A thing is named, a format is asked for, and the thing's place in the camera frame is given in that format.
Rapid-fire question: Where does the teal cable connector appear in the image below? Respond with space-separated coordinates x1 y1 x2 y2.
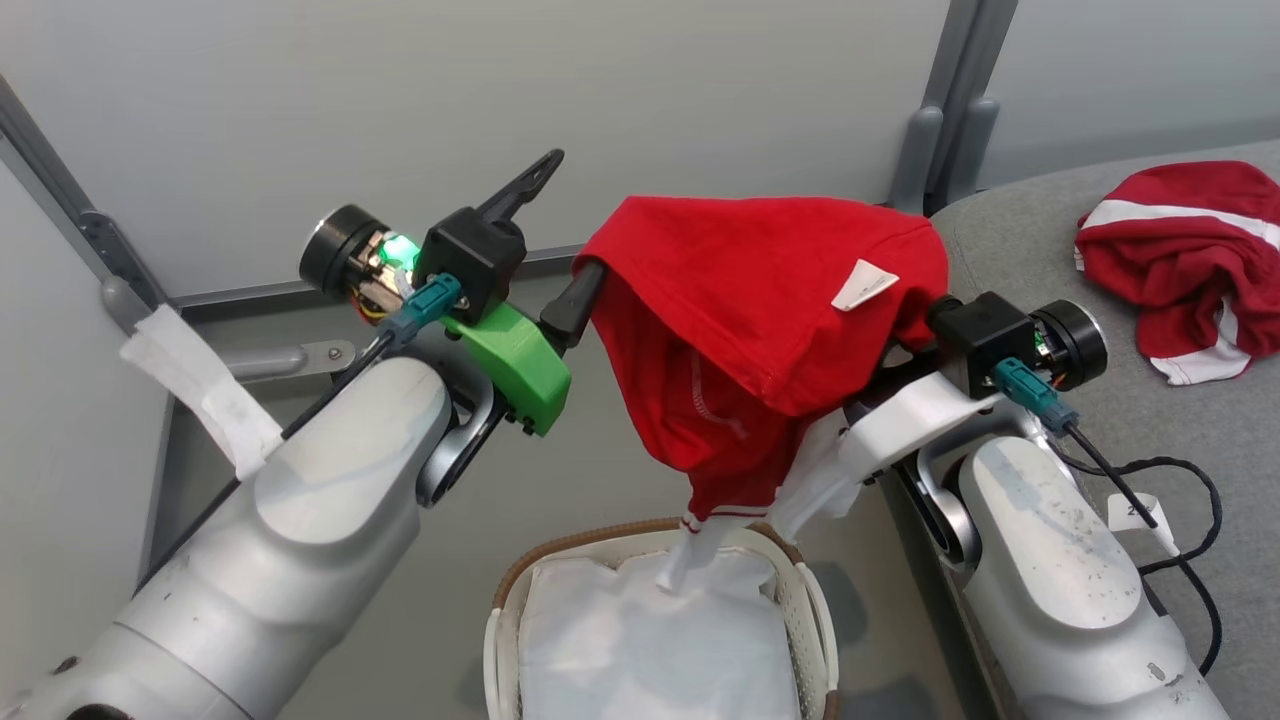
378 273 463 346
993 357 1081 438

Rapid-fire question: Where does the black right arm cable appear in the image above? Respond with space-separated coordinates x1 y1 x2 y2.
1045 425 1226 679

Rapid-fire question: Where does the grey metal partition post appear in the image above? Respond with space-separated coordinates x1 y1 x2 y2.
925 0 1021 216
0 75 171 311

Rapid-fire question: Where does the teal left cable connector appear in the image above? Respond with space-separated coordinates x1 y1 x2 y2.
378 273 463 346

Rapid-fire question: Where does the grey rounded partition foot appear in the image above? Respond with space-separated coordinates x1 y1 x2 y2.
215 340 356 383
100 275 151 331
890 105 946 216
965 95 1001 191

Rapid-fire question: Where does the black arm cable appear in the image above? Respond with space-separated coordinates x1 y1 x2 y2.
1045 425 1226 679
130 330 396 596

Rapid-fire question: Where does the white laundry basket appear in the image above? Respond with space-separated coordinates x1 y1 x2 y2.
483 517 841 720

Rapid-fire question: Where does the teal right cable connector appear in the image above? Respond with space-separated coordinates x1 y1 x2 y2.
993 357 1081 438

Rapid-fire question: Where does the grey metal partition rail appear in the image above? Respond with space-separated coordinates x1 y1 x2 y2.
165 243 591 323

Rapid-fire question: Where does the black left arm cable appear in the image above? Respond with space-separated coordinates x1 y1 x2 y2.
130 330 396 596

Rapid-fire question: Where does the white tape wrap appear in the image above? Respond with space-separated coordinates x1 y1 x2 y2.
118 303 288 483

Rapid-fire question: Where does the red garment with white label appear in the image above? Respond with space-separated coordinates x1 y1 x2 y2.
575 195 951 546

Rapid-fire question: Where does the small white cable label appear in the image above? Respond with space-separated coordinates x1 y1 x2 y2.
1105 490 1183 558

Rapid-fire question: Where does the red garment with white stripes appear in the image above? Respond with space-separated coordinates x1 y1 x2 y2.
1075 160 1280 386

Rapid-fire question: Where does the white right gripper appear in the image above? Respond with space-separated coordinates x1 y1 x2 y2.
840 300 1109 483

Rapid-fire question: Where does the grey fabric sofa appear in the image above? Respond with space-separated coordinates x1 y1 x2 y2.
930 140 1280 720

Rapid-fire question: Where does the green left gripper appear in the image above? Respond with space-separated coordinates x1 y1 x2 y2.
300 150 608 438

